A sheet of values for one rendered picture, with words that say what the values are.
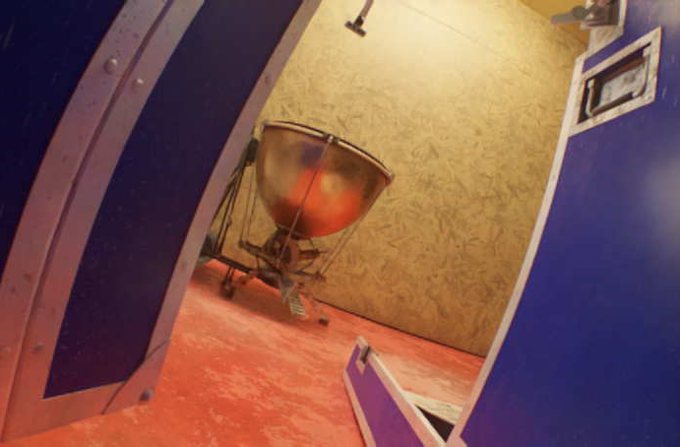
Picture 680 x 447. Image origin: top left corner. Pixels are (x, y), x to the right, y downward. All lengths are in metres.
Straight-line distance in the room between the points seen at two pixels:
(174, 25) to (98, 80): 0.05
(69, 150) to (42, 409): 0.15
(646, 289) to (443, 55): 3.25
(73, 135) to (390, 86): 3.07
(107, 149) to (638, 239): 0.38
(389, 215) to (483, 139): 1.03
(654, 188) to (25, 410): 0.47
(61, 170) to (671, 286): 0.38
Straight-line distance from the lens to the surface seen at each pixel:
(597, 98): 0.56
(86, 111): 0.21
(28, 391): 0.26
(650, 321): 0.33
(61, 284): 0.23
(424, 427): 0.60
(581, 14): 0.61
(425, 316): 3.14
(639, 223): 0.37
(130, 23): 0.21
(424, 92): 3.29
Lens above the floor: 0.34
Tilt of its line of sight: 6 degrees up
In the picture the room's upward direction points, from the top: 22 degrees clockwise
